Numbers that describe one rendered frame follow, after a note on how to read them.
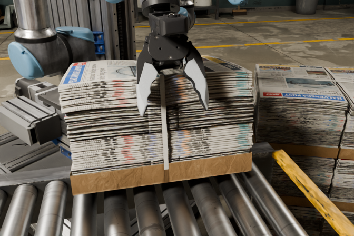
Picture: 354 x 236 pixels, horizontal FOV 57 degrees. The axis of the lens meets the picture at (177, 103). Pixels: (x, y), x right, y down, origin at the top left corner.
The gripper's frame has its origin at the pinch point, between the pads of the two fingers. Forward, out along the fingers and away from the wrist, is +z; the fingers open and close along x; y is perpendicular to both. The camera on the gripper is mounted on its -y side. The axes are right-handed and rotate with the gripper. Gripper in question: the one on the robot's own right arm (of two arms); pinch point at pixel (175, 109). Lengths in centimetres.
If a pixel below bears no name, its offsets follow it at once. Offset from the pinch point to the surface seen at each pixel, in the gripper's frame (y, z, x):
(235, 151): 11.5, 9.2, -13.8
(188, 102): 6.9, -1.8, -4.0
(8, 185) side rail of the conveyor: 23.9, 10.6, 34.8
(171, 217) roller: 11.4, 20.3, 1.2
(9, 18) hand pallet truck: 560, -251, 183
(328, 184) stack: 56, 28, -64
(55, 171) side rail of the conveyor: 26.5, 9.0, 25.3
